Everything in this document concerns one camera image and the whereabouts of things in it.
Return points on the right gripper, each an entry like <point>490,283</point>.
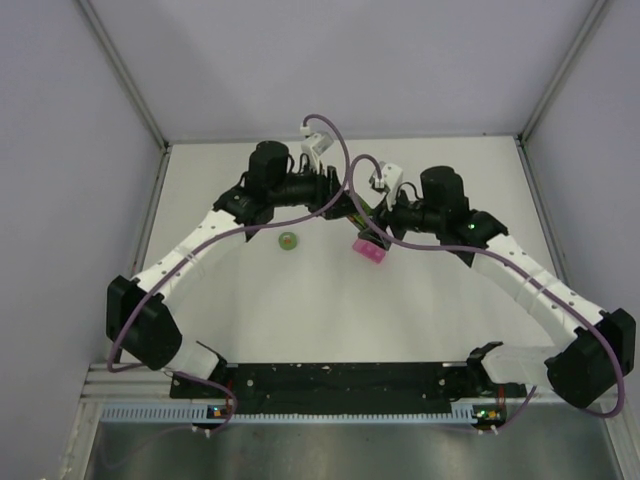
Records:
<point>390,218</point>

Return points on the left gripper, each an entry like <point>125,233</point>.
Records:
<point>323,186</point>

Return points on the green bottle cap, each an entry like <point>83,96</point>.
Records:
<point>288,241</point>

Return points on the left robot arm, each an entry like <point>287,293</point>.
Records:
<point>142,311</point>

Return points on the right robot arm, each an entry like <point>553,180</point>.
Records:
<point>592,349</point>

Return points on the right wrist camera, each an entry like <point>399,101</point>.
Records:
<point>388,182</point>

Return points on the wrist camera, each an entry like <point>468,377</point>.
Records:
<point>388,182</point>
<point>314,145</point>

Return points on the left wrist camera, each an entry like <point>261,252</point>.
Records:
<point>314,145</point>

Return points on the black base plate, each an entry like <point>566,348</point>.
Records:
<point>358,388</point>

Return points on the grey cable duct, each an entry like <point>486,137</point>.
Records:
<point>459,414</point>

